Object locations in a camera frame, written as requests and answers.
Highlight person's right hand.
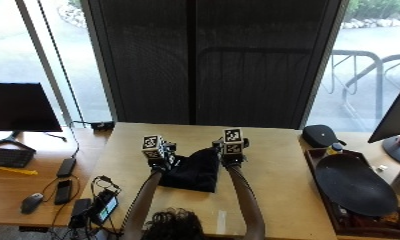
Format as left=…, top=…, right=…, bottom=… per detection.
left=212, top=137, right=251, bottom=168

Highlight person's left hand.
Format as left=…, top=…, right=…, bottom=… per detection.
left=147, top=141, right=180, bottom=172

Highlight black cloth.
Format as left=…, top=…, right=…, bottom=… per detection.
left=158, top=146, right=223, bottom=194

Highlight white marker cube on right glove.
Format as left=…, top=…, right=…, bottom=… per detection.
left=222, top=127, right=246, bottom=156

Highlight white marker cube on glove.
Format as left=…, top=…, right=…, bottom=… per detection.
left=140, top=134, right=167, bottom=160
left=222, top=127, right=246, bottom=156

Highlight white marker cube on left glove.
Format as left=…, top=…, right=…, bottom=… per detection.
left=140, top=134, right=167, bottom=160

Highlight black box at window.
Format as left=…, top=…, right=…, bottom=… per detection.
left=90, top=120, right=116, bottom=131

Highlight black device with lit screen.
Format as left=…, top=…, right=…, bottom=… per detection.
left=90, top=189, right=120, bottom=226

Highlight white tape strip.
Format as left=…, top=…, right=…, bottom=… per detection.
left=215, top=209, right=228, bottom=236

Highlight black zip pouch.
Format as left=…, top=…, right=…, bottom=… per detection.
left=302, top=124, right=348, bottom=149

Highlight black power adapter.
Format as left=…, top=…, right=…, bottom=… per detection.
left=55, top=157, right=78, bottom=178

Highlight dark mesh window panel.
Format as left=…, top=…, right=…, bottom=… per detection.
left=81, top=0, right=349, bottom=130

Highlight yellow bottle with dark cap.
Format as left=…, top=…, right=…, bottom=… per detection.
left=325, top=142, right=345, bottom=157

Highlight small black box device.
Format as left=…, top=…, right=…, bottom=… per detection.
left=69, top=198, right=94, bottom=229

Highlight black smartphone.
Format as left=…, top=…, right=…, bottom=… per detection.
left=54, top=179, right=74, bottom=206

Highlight dark wooden tray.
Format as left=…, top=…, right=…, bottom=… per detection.
left=304, top=147, right=400, bottom=240

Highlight black oval plate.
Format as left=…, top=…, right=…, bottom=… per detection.
left=315, top=154, right=400, bottom=218

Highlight grey computer mouse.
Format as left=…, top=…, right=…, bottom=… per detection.
left=21, top=192, right=46, bottom=215

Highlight yellow flat strip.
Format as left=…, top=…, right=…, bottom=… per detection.
left=0, top=166, right=39, bottom=176

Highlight black keyboard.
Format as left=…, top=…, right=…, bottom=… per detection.
left=0, top=147, right=37, bottom=169

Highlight black computer monitor with forked stand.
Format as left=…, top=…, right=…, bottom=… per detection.
left=0, top=82, right=65, bottom=153

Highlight metal bicycle rack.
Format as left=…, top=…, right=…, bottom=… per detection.
left=324, top=49, right=400, bottom=122

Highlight computer monitor with round base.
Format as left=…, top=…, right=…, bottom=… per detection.
left=367, top=84, right=400, bottom=165

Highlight tangled black cables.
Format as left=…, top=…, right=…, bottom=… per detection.
left=39, top=174, right=123, bottom=240

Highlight black cable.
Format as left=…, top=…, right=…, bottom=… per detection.
left=43, top=120, right=94, bottom=160

